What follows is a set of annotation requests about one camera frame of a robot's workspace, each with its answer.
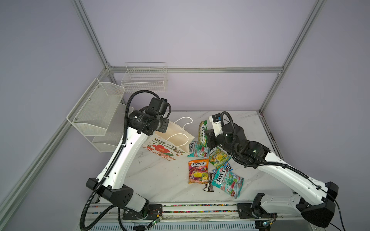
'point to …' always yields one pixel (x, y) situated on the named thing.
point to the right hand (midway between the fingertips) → (203, 131)
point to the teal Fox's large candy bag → (228, 181)
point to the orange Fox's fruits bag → (198, 172)
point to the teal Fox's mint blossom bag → (196, 150)
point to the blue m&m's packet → (227, 166)
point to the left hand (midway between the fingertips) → (157, 123)
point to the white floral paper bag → (176, 142)
